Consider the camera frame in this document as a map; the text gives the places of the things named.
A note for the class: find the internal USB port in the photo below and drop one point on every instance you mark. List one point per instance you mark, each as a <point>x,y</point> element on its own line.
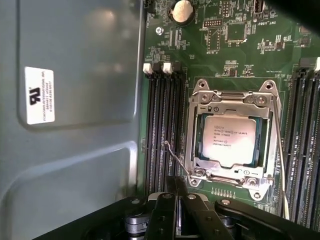
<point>258,6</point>

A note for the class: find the green motherboard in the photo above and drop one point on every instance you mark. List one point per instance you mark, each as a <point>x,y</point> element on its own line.
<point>250,62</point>

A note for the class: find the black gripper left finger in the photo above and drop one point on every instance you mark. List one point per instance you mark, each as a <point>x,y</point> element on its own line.
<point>162,215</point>

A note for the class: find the silver CPU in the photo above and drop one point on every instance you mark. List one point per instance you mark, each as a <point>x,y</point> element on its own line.
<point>230,140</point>

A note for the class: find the RAM slot white latch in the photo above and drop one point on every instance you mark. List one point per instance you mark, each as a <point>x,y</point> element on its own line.
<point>150,125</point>
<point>168,112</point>

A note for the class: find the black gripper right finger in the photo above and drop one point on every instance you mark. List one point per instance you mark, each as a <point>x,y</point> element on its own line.
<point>195,215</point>

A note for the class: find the CPU socket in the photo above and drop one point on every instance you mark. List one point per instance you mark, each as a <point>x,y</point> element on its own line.
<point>200,90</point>

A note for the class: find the small motherboard screw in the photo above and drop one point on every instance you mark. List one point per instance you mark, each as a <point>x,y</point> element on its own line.
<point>158,30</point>

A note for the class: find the metal socket cover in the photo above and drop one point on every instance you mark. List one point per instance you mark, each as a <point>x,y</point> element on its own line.
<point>257,107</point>

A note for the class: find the white case label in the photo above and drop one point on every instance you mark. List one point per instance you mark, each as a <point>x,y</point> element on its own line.
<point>40,95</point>

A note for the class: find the silver coin battery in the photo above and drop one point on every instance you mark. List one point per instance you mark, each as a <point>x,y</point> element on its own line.
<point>182,11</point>

